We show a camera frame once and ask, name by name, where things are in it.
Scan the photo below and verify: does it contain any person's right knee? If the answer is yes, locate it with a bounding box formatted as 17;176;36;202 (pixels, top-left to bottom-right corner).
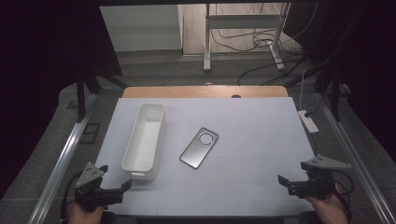
298;210;317;224

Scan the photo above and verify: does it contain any black floor frame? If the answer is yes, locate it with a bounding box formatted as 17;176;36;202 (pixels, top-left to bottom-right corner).
78;122;102;145

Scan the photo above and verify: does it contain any person's left knee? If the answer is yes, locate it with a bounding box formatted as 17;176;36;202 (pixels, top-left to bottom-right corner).
102;211;119;224

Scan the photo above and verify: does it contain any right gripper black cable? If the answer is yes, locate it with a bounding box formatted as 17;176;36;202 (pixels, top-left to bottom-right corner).
330;169;355;222

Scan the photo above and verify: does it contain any white metal desk frame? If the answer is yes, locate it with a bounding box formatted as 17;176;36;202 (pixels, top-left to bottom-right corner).
203;3;291;73

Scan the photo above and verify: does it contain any aluminium rail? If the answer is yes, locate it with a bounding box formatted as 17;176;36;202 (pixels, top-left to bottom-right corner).
27;92;98;224
315;92;396;224

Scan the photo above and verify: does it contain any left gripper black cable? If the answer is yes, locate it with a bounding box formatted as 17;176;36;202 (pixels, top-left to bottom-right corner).
60;171;84;222

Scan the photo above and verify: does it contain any black curtain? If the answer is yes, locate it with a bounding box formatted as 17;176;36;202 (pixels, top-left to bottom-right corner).
283;0;396;157
0;0;123;200

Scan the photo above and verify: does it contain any tangle of black floor cables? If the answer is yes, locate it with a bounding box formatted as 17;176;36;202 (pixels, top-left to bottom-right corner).
210;3;325;88

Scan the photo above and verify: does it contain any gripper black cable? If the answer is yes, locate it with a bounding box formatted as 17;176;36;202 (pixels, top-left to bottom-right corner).
330;169;355;222
60;171;84;222

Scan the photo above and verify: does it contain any person's left hand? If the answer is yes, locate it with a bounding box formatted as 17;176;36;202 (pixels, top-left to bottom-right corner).
65;200;109;224

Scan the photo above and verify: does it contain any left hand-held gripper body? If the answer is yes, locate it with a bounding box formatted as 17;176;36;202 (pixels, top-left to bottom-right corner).
74;161;124;213

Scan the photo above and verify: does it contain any wooden table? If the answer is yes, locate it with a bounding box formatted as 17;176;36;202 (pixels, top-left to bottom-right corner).
121;85;290;99

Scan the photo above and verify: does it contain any white cabinet panel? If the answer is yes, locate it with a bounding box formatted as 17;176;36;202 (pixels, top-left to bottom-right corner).
99;4;184;53

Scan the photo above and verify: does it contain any thin white cable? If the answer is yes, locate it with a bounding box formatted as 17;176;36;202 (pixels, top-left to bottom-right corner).
298;68;308;112

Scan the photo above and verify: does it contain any black power strip cable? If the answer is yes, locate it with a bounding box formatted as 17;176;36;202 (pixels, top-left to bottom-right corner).
305;91;325;119

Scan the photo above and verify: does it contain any white rectangular plastic bin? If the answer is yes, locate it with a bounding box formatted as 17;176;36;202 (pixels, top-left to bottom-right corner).
120;103;166;182

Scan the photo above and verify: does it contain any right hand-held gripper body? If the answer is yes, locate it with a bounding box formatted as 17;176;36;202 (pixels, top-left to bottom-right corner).
288;154;353;200

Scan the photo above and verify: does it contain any white power strip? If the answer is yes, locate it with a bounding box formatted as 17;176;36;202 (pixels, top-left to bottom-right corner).
297;109;319;135

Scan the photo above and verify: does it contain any person's right hand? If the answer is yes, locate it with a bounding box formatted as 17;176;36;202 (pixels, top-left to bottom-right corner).
305;182;349;224

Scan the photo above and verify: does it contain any white board sheet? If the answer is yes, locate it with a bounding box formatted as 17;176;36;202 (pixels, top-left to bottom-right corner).
94;96;316;217

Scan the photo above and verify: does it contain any black metal stand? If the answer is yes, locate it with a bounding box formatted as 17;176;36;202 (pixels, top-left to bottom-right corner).
313;66;343;122
76;70;128;123

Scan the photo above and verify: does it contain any grey phone case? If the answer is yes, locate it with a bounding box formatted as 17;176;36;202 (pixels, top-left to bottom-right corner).
178;126;219;170

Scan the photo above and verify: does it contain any person's knee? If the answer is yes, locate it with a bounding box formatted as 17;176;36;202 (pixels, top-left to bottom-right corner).
102;211;119;224
298;210;317;224

